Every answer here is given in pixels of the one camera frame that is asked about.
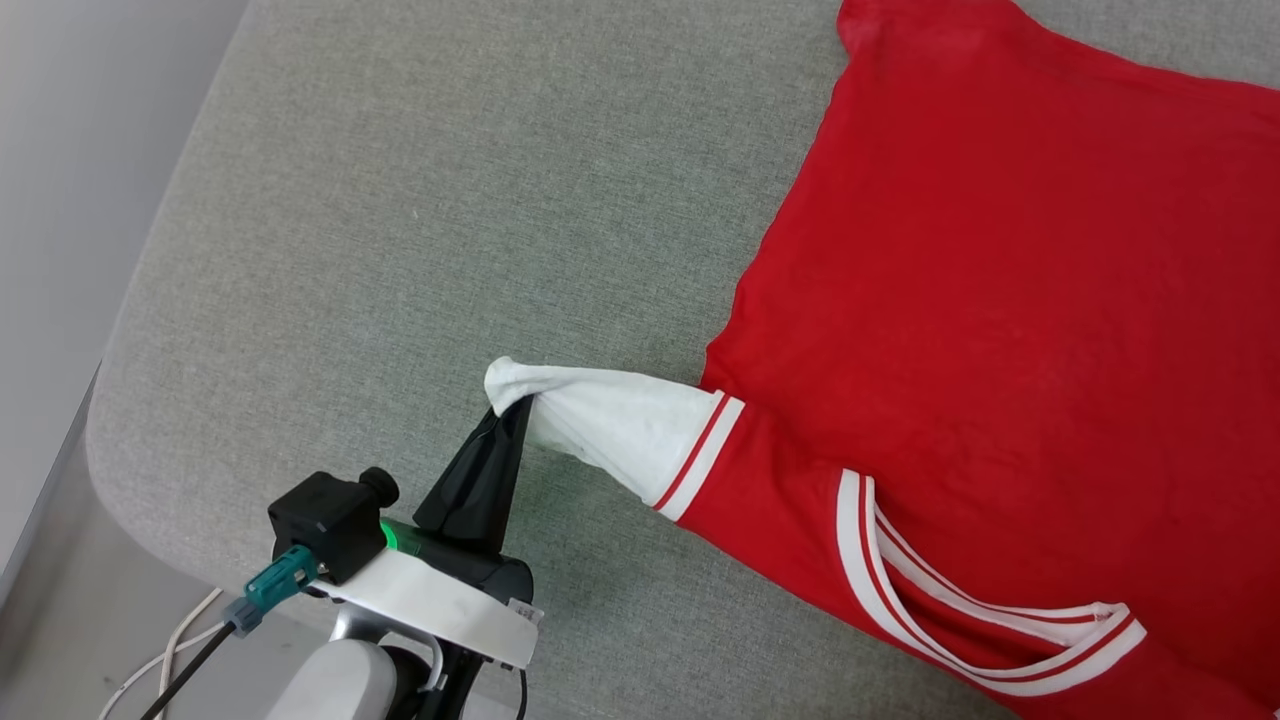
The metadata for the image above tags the grey skirting strip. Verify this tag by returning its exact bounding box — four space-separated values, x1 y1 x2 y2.
0 368 103 606

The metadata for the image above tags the grey fabric sofa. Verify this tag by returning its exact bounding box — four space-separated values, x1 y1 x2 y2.
85 0 1280 720

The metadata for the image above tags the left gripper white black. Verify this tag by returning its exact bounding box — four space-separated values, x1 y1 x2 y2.
330 395 547 670

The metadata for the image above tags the red shirt with white trim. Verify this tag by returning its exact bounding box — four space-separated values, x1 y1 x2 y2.
484 0 1280 720

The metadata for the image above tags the teal plug left camera cable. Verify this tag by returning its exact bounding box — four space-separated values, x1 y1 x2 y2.
138 544 322 720

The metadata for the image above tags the thin white cable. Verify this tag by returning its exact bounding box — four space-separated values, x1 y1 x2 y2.
98 622 233 720
152 588 226 720

